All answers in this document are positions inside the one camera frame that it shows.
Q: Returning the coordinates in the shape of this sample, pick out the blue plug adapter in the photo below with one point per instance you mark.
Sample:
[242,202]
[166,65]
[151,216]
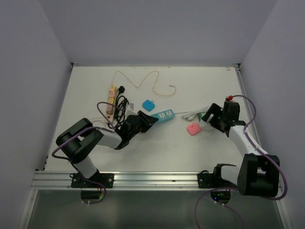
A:
[148,105]

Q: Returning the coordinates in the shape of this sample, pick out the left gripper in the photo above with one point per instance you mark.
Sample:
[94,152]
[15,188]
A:
[147,121]

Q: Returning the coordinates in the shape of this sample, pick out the pink plug adapter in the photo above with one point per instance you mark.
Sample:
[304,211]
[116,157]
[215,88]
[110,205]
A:
[193,128]

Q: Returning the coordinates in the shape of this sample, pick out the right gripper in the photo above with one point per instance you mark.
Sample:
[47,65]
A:
[215,109]

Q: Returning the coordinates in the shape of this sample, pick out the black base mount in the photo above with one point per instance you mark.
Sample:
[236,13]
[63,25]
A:
[106,179]
[207,180]

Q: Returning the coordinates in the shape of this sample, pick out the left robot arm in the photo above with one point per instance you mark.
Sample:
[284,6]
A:
[79,140]

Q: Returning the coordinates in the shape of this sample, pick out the beige multicolour power strip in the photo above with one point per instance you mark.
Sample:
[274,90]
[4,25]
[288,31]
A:
[113,92]

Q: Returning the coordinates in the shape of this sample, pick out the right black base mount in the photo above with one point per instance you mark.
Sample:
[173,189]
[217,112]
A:
[207,180]

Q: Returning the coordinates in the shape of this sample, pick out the teal power strip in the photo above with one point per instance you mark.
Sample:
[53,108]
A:
[164,116]

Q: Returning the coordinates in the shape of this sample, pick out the aluminium front rail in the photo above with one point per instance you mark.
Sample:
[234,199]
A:
[122,181]

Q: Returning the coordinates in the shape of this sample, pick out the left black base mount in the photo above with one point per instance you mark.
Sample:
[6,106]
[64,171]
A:
[106,179]

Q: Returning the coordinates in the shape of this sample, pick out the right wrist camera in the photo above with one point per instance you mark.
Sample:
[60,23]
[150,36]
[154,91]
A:
[230,100]

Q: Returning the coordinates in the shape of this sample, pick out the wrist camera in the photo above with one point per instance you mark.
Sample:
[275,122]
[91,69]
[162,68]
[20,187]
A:
[129,110]
[230,100]

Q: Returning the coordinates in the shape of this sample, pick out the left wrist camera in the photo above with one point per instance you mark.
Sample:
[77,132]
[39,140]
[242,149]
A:
[129,110]

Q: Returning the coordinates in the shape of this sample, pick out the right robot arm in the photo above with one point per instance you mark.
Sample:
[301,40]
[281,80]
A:
[259,173]

